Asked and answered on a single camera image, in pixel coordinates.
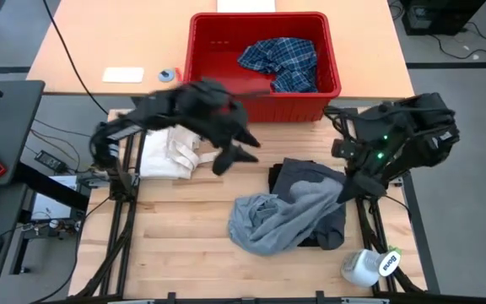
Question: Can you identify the light wood desk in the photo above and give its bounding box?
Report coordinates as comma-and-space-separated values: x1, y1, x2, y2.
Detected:
26, 0, 416, 101

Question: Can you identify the white paper sheet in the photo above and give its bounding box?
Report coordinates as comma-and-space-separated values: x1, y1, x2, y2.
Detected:
216, 0, 277, 14

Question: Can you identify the black floor cable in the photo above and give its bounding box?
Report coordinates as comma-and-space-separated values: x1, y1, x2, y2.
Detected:
430, 20, 486, 60

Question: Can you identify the black metal table frame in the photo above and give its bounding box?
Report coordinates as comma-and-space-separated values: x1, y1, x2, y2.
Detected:
68, 107, 429, 304

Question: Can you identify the long black cable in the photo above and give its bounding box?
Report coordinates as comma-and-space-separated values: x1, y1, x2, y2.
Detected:
42, 0, 110, 116

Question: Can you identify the blue plaid shirt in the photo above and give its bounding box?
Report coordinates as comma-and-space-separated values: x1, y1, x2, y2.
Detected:
237, 36, 319, 94

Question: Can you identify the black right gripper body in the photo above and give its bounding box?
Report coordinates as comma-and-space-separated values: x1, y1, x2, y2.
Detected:
330, 134, 394, 181

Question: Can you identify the black side desk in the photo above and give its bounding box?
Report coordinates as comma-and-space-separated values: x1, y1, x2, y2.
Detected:
0, 79, 90, 289

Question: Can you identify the light grey garment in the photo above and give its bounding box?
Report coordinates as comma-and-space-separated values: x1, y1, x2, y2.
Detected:
227, 175, 348, 258

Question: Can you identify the white canvas tote bag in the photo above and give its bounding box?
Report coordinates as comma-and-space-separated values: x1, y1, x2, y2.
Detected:
140, 126, 221, 180

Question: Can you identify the white Bona bottle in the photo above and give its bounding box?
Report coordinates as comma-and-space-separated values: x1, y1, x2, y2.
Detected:
340, 246, 402, 289

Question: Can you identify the dark grey shirt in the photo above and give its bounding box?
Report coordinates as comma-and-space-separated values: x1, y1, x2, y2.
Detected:
270, 158, 348, 251

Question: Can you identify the black computer tower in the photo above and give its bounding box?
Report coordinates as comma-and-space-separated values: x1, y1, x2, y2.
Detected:
401, 0, 486, 36

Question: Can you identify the black power adapter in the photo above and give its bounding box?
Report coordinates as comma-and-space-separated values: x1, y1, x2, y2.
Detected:
35, 149, 68, 173

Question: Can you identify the red plastic laundry bin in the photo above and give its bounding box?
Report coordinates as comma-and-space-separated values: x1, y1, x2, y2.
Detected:
183, 11, 343, 123

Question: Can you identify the silver metal mounting plate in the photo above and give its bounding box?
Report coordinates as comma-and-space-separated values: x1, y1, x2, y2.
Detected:
77, 173, 113, 189

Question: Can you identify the black garment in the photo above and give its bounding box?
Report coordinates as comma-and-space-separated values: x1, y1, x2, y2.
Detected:
267, 162, 324, 249

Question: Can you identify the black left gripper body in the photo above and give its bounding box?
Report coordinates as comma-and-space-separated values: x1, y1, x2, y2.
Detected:
174, 79, 251, 143

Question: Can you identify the white rectangular pad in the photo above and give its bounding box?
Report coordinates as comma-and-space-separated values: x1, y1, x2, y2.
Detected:
102, 67, 145, 84

